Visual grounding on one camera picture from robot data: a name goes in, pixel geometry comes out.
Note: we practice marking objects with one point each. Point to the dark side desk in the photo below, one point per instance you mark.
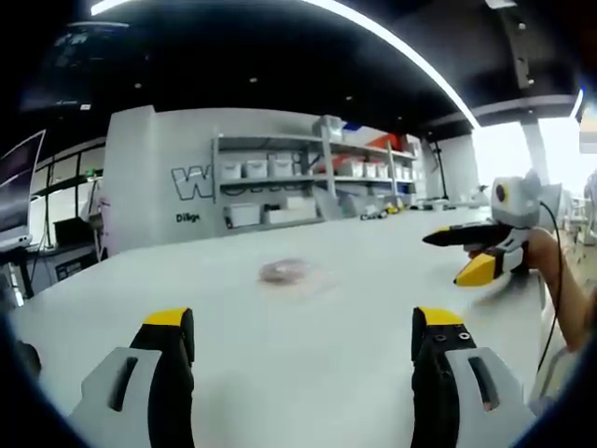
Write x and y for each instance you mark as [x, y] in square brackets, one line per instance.
[51, 266]

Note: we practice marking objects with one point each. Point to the grey metal shelf rack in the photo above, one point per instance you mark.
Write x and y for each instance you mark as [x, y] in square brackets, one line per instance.
[326, 186]

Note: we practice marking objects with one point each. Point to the long ceiling light strip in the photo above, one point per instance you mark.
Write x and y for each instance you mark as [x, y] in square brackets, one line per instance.
[420, 65]

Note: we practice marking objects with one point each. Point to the small tools cluster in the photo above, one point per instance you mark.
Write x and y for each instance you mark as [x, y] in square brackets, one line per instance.
[380, 212]

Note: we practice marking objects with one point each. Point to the black laptop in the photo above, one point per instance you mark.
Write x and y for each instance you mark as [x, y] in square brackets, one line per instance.
[72, 231]

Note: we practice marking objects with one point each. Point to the clear resealable bag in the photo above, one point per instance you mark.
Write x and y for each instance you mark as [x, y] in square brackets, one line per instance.
[294, 275]

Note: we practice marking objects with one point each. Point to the computer monitor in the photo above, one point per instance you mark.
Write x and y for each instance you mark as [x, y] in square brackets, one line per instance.
[16, 186]

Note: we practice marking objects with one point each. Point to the black tripod stand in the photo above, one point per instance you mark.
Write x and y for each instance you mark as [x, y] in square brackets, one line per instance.
[438, 168]

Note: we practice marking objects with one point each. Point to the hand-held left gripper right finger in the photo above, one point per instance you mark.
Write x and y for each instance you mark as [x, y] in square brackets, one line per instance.
[471, 373]

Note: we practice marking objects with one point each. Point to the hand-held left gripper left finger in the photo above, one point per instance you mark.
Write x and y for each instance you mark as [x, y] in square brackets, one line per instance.
[140, 373]

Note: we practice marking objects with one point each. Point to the row of white storage boxes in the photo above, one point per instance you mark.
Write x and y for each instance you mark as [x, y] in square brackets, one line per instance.
[280, 168]

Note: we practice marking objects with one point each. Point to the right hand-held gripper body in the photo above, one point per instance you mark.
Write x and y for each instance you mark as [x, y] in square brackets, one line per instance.
[515, 200]

